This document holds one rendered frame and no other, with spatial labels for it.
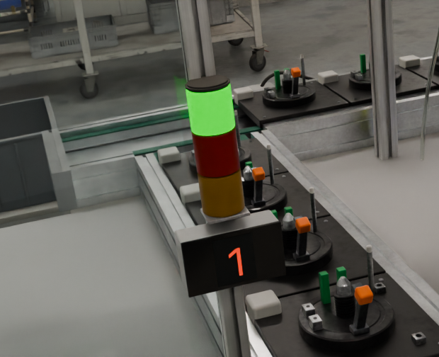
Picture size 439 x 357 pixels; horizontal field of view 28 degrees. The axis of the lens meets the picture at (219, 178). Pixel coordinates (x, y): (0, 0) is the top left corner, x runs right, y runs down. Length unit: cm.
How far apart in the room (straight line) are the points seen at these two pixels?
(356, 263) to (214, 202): 54
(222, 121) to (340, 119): 128
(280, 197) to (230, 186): 72
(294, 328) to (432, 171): 88
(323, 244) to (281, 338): 27
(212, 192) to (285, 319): 41
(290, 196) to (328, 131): 50
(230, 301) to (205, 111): 27
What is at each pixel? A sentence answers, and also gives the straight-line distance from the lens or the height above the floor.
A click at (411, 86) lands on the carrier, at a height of 97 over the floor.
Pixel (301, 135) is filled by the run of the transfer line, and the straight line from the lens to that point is 221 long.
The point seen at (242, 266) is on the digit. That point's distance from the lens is 105.
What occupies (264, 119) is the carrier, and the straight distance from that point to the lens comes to 222.
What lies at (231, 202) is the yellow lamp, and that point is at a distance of 101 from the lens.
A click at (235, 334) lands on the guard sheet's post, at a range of 115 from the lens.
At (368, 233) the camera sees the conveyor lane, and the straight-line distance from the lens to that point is 162.
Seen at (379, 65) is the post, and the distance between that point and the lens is 213.
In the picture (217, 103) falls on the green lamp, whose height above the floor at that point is 140.
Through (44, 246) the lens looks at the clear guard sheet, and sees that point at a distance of 105.
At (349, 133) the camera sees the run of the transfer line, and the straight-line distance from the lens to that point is 226.
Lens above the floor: 169
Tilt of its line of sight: 22 degrees down
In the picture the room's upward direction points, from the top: 7 degrees counter-clockwise
